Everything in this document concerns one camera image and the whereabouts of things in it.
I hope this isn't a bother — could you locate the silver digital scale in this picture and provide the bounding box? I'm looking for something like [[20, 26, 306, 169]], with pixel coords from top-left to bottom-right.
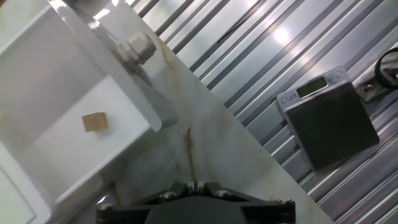
[[276, 65, 381, 171]]

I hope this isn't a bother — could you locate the white drawer with knob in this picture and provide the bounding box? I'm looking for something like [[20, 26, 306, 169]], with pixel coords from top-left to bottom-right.
[[0, 0, 178, 218]]

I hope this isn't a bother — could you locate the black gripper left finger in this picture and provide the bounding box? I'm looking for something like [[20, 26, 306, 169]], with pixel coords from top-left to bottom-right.
[[96, 181, 197, 224]]

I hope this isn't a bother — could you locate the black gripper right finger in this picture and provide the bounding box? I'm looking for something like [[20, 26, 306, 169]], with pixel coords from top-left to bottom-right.
[[196, 181, 296, 224]]

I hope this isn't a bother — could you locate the marble pattern board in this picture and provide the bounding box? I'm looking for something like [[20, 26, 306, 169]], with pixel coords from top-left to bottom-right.
[[68, 0, 335, 224]]

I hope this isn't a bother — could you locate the small wooden cube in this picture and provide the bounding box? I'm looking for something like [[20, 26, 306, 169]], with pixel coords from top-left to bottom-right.
[[81, 111, 109, 133]]

